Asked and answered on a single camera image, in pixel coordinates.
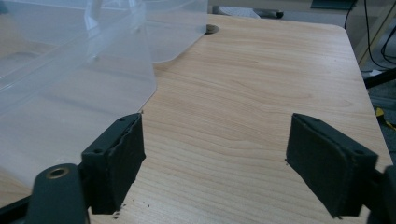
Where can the black stand leg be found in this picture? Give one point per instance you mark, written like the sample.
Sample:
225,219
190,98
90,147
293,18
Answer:
380,78

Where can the clear plastic bag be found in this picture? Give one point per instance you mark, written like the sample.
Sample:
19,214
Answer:
77,77

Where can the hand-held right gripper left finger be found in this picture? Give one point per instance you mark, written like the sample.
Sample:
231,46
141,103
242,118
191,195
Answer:
116,165

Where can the dark monitor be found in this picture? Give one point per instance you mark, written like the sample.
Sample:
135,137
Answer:
333,4

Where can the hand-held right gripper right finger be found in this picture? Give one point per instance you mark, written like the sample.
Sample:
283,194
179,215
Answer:
327,161

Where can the yellow and black tool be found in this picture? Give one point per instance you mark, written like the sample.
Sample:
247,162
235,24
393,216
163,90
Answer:
384,116

